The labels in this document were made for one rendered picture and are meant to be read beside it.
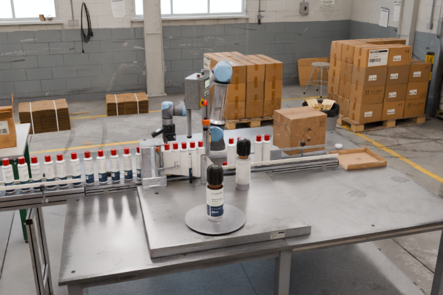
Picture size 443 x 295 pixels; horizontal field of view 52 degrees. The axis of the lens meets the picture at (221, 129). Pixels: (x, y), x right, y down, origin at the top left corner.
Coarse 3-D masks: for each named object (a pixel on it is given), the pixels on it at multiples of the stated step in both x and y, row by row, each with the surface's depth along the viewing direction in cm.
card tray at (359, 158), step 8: (336, 152) 326; (344, 152) 328; (352, 152) 330; (360, 152) 332; (368, 152) 329; (344, 160) 318; (352, 160) 318; (360, 160) 318; (368, 160) 318; (376, 160) 318; (384, 160) 311; (344, 168) 305; (352, 168) 303; (360, 168) 304
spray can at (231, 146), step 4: (232, 140) 286; (228, 144) 288; (232, 144) 287; (228, 148) 288; (232, 148) 287; (228, 152) 289; (232, 152) 288; (228, 156) 289; (232, 156) 289; (228, 160) 290; (232, 160) 290; (228, 164) 291; (232, 164) 290
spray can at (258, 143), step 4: (256, 136) 291; (260, 136) 291; (256, 140) 292; (260, 140) 291; (256, 144) 291; (260, 144) 291; (256, 148) 292; (260, 148) 292; (256, 152) 293; (260, 152) 293; (256, 156) 294; (260, 156) 294; (256, 160) 295; (260, 160) 295
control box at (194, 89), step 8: (192, 80) 270; (200, 80) 270; (192, 88) 272; (200, 88) 272; (208, 88) 284; (192, 96) 273; (200, 96) 273; (208, 96) 285; (192, 104) 275; (200, 104) 274
